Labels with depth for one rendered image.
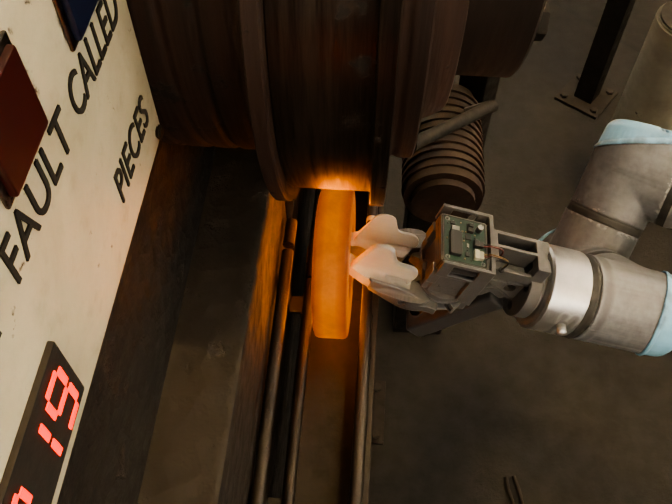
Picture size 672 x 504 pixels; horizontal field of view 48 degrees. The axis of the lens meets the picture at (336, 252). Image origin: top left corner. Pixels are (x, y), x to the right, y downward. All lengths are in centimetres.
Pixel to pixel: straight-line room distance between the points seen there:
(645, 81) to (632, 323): 83
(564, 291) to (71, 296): 53
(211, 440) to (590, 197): 54
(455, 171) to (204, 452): 70
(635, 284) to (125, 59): 57
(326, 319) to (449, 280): 12
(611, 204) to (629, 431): 76
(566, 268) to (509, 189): 108
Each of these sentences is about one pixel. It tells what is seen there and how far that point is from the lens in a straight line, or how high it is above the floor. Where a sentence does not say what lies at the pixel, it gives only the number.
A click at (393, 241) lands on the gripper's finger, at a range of 76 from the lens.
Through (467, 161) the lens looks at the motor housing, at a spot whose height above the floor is 52.
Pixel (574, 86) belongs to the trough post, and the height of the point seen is 1.
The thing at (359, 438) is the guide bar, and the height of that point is 70.
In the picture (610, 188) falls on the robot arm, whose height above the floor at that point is 73.
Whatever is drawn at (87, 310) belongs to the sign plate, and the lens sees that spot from 35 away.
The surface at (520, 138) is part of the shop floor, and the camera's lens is 195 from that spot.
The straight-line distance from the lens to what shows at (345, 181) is 48.
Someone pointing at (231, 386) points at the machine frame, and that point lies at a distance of 56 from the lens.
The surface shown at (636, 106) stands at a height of 34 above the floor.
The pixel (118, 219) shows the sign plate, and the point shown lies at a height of 109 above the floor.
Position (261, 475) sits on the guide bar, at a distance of 67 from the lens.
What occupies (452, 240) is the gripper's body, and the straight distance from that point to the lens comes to 71.
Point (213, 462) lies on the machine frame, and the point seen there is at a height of 87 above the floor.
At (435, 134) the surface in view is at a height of 59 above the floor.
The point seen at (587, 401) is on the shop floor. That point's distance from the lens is 158.
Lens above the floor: 138
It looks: 55 degrees down
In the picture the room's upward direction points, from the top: straight up
